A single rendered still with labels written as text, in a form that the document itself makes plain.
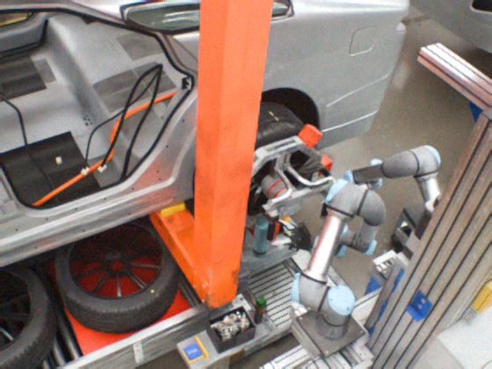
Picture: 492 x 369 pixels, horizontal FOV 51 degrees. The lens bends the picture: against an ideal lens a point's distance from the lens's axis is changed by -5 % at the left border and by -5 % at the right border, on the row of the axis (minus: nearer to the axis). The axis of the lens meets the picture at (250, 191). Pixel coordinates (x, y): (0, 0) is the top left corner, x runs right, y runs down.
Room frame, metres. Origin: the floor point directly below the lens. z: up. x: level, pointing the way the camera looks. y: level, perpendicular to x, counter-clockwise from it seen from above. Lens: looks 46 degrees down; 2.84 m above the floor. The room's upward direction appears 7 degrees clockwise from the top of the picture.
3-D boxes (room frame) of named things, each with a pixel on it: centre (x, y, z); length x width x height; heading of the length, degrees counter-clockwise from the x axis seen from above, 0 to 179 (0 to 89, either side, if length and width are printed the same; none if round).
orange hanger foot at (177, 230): (1.78, 0.32, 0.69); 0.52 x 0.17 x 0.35; 37
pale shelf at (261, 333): (1.29, 0.04, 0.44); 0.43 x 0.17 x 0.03; 127
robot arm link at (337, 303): (1.23, -0.41, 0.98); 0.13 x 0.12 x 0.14; 71
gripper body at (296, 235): (1.69, -0.27, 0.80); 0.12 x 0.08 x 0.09; 82
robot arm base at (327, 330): (1.22, -0.42, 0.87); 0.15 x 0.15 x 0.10
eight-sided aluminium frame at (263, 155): (2.00, -0.11, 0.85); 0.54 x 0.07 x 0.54; 127
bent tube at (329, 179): (1.96, -0.27, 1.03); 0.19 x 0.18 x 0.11; 37
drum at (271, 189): (1.94, -0.16, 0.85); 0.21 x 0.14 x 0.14; 37
